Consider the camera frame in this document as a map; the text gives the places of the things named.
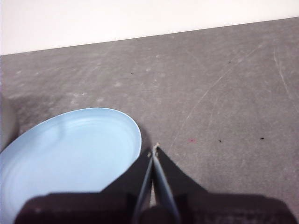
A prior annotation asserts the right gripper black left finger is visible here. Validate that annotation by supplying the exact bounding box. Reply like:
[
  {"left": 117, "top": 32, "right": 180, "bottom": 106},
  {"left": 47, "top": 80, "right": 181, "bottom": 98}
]
[{"left": 15, "top": 151, "right": 154, "bottom": 224}]

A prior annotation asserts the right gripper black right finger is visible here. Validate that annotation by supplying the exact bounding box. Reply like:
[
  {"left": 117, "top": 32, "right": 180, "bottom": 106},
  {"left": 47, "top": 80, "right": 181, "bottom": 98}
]
[{"left": 153, "top": 146, "right": 295, "bottom": 224}]

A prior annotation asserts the blue round plate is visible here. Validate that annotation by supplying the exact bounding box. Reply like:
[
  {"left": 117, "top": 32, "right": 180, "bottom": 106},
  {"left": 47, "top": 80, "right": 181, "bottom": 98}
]
[{"left": 0, "top": 107, "right": 142, "bottom": 224}]

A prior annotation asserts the grey-green electric steamer pot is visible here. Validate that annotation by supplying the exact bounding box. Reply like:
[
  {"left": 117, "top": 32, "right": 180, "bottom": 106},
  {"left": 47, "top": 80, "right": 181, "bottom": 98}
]
[{"left": 0, "top": 93, "right": 18, "bottom": 153}]

